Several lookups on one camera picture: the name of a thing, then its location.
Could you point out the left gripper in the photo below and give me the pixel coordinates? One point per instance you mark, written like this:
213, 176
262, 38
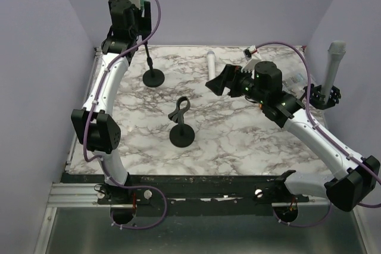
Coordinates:
143, 24

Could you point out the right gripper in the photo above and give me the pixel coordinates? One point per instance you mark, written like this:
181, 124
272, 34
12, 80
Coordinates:
217, 85

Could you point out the white microphone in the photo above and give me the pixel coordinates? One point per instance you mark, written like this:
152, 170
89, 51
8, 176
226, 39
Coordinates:
211, 61

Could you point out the black microphone stand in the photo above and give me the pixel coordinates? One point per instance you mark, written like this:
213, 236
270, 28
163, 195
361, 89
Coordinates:
152, 77
181, 135
322, 102

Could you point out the grey silver microphone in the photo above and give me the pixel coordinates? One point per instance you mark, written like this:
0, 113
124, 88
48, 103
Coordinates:
335, 53

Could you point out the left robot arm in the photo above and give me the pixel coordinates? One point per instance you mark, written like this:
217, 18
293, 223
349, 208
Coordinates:
95, 128

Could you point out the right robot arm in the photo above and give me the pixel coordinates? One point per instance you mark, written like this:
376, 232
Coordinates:
352, 176

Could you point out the clear plastic parts box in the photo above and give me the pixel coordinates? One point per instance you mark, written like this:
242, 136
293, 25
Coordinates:
294, 82

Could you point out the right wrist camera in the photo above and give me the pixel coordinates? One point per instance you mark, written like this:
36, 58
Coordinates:
252, 57

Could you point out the black front mounting rail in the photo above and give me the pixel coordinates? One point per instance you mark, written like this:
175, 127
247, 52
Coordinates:
196, 195

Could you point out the aluminium extrusion frame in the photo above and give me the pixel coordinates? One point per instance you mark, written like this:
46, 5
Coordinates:
72, 195

